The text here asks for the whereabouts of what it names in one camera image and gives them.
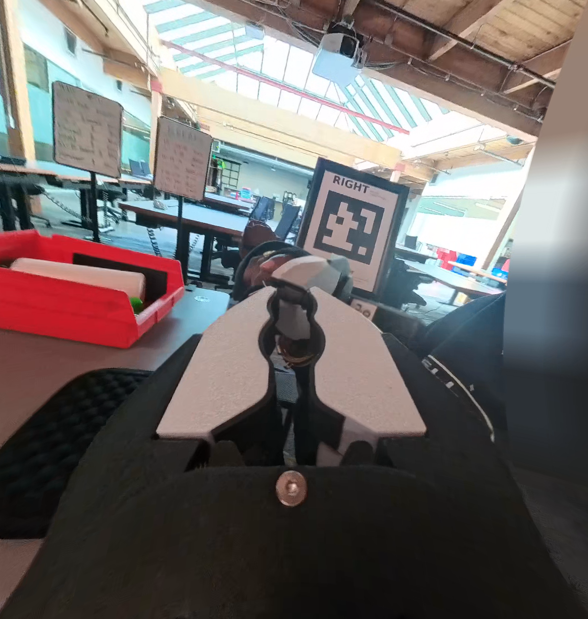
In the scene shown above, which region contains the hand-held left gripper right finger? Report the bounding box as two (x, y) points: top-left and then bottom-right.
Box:
(308, 287), (427, 465)

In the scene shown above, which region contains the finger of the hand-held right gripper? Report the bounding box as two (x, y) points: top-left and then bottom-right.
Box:
(276, 290), (315, 341)
(270, 255), (334, 291)

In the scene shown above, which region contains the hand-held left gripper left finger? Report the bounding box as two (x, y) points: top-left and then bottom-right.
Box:
(156, 287), (276, 442)

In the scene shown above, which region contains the red plastic storage bin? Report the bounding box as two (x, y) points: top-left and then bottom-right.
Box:
(0, 229), (187, 350)

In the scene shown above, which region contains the person's right hand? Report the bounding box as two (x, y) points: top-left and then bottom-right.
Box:
(249, 255), (296, 287)

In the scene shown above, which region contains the black office chair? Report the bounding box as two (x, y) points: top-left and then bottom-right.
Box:
(250, 195), (276, 223)
(386, 259), (427, 310)
(274, 203), (303, 242)

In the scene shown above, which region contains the black framed marker sign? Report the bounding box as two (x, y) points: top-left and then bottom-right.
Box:
(295, 156), (412, 297)

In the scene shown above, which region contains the wooden office desk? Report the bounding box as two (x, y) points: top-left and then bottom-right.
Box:
(403, 259), (507, 306)
(118, 197), (257, 283)
(0, 161), (155, 233)

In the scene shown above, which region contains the handwritten whiteboard sign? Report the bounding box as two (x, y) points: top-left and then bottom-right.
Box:
(51, 80), (125, 180)
(152, 115), (214, 202)

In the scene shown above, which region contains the black foam pad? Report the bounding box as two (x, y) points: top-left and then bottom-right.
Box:
(0, 368), (153, 541)

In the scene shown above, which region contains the white ceiling projector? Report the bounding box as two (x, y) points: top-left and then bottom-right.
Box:
(311, 22), (368, 89)

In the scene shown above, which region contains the gold bracelet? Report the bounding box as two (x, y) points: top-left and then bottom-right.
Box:
(277, 338), (320, 368)

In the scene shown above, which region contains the wooden support post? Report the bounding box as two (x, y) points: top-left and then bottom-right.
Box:
(0, 0), (37, 165)

